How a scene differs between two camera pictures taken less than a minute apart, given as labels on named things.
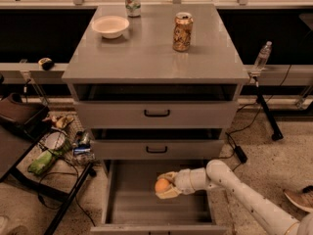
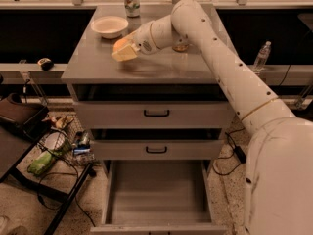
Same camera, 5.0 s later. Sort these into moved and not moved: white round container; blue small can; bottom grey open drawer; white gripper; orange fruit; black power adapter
Moved: orange fruit; white gripper
Not moved: blue small can; black power adapter; white round container; bottom grey open drawer
